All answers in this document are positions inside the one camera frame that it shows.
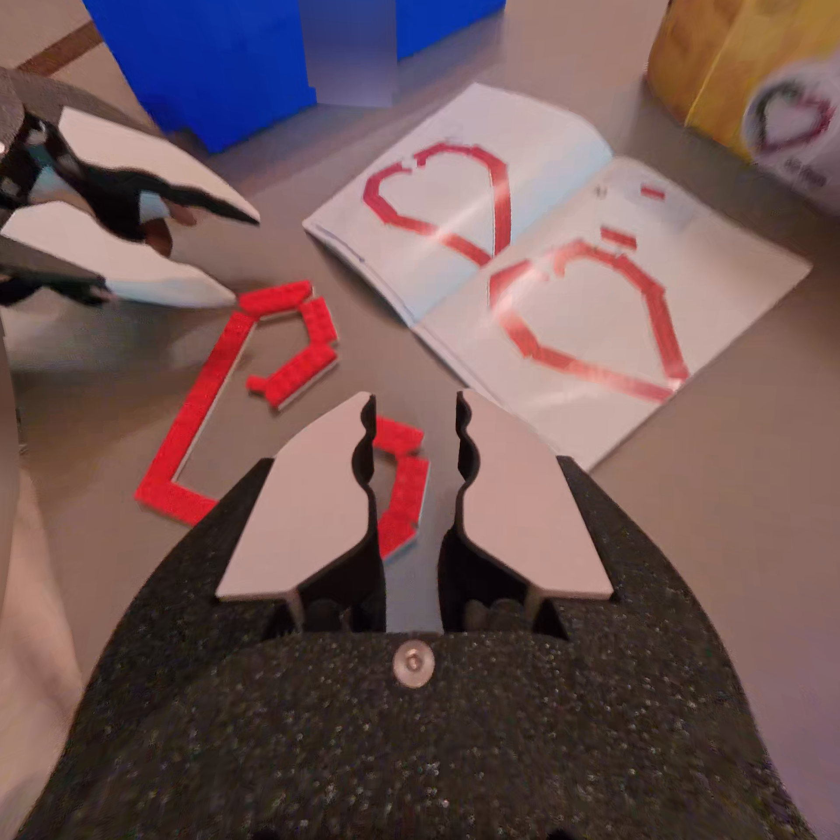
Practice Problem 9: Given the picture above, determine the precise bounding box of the large red brick heart frame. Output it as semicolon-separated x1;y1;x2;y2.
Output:
134;281;340;527

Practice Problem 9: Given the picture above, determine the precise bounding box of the open instruction booklet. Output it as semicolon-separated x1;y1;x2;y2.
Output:
302;82;813;472

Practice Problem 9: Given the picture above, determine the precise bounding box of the yellow and white toy box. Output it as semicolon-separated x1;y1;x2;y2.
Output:
646;0;840;217

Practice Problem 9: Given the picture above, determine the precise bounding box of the person's left hand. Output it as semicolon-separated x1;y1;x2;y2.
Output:
141;206;198;257

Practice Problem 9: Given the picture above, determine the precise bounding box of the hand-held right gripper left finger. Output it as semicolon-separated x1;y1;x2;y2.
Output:
217;392;385;603

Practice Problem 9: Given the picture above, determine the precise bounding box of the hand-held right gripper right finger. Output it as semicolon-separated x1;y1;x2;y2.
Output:
456;389;614;599

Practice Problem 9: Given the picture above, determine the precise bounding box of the blue box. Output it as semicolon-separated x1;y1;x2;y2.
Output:
82;0;506;155

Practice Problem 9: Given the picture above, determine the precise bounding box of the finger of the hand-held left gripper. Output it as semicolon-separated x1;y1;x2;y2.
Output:
0;200;237;309
59;108;260;224

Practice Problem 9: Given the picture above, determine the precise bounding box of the small red brick arc piece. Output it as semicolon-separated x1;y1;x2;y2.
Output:
373;416;431;563

